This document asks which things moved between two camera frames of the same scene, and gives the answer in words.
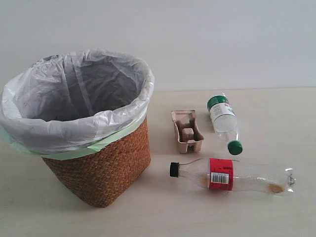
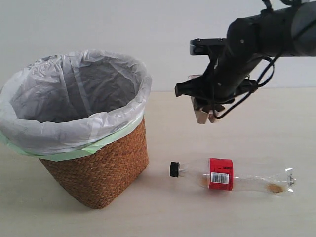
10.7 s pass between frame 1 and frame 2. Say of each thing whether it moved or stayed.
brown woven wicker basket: stayed
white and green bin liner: stayed
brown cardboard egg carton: moved
